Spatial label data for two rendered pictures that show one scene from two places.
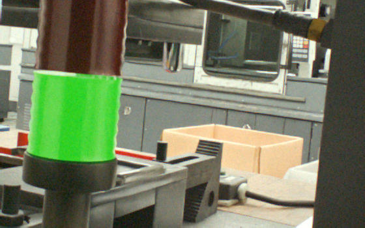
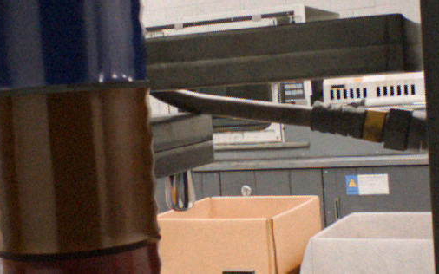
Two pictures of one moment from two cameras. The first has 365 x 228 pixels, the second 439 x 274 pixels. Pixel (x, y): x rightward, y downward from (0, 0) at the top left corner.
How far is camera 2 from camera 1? 0.10 m
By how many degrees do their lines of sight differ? 9
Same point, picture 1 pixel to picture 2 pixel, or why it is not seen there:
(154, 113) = not seen: hidden behind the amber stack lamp
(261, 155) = (274, 228)
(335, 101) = not seen: outside the picture
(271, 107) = (271, 159)
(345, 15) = not seen: outside the picture
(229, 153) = (235, 232)
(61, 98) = not seen: outside the picture
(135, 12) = not seen: hidden behind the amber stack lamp
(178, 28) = (182, 151)
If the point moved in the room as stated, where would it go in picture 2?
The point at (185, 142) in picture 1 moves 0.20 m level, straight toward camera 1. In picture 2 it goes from (179, 229) to (180, 238)
